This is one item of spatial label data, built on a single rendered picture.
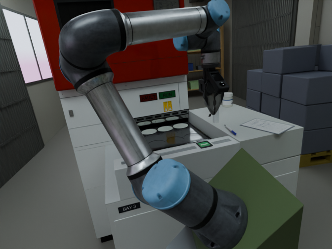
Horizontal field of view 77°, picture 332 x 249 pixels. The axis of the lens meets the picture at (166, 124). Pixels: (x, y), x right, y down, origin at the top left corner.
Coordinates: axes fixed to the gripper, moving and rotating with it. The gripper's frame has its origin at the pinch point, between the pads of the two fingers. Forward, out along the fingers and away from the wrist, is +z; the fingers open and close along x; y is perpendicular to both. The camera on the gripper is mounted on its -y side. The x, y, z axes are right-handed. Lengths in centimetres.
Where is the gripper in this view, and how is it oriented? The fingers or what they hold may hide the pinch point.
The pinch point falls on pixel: (214, 112)
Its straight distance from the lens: 91.8
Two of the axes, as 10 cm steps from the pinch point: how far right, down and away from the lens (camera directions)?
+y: -2.7, -2.8, 9.2
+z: 1.0, 9.4, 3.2
